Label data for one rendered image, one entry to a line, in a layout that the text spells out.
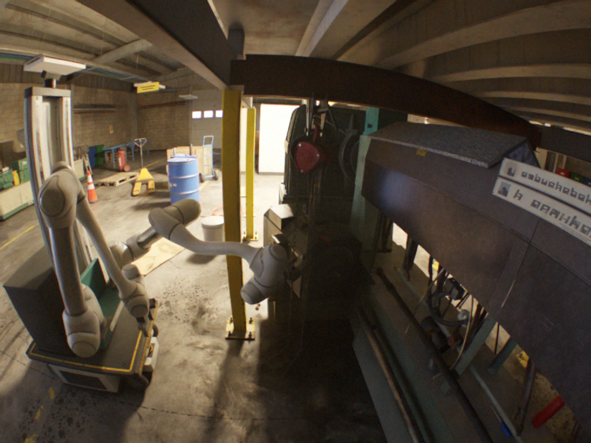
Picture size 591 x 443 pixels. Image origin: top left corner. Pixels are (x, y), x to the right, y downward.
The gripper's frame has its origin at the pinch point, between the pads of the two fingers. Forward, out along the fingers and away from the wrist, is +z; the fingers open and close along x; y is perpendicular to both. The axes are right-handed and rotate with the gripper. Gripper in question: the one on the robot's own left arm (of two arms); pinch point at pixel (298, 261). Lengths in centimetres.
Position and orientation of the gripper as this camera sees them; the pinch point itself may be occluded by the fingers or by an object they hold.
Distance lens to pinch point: 129.1
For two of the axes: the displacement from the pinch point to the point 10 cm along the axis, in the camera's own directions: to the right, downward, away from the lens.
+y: 0.5, -9.3, -3.7
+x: -8.1, -2.6, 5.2
